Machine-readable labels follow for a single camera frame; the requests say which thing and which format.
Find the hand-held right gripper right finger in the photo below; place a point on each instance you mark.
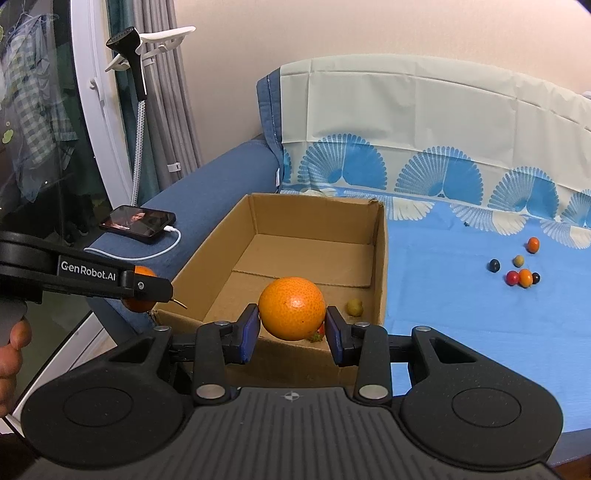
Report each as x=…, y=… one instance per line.
x=333, y=339

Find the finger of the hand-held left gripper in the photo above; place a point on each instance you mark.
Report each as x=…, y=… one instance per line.
x=154, y=288

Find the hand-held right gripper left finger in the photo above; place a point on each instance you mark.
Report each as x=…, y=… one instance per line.
x=249, y=334

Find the small mandarin orange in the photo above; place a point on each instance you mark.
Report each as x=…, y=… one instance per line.
x=138, y=305

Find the large orange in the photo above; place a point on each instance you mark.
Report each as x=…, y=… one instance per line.
x=291, y=308

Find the brown cardboard box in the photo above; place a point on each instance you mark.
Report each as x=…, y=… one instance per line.
x=300, y=221

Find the small green round fruit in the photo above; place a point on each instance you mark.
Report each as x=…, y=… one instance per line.
x=518, y=261
x=354, y=307

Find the orange cherry tomato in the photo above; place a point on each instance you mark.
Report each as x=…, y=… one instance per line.
x=533, y=245
x=526, y=278

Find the person's left hand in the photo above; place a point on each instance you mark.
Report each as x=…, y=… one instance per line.
x=11, y=364

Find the red strawberry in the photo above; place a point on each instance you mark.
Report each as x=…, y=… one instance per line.
x=318, y=334

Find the black smartphone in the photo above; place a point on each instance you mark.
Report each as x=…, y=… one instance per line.
x=138, y=222

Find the blue fan-patterned sheet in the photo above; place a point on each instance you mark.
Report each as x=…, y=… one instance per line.
x=438, y=323

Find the white curtain clip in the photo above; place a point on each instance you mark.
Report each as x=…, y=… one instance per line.
x=173, y=166

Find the grey curtain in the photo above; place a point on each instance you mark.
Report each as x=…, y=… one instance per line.
x=180, y=115

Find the red cherry tomato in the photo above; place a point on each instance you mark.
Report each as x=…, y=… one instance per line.
x=511, y=278

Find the blue denim cushion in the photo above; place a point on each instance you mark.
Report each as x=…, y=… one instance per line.
x=268, y=120

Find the black garment steamer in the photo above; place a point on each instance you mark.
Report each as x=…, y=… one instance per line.
x=138, y=74

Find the white hanger rack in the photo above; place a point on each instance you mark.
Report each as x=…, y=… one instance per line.
x=171, y=34

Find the white window frame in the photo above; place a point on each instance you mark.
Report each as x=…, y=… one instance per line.
x=99, y=138

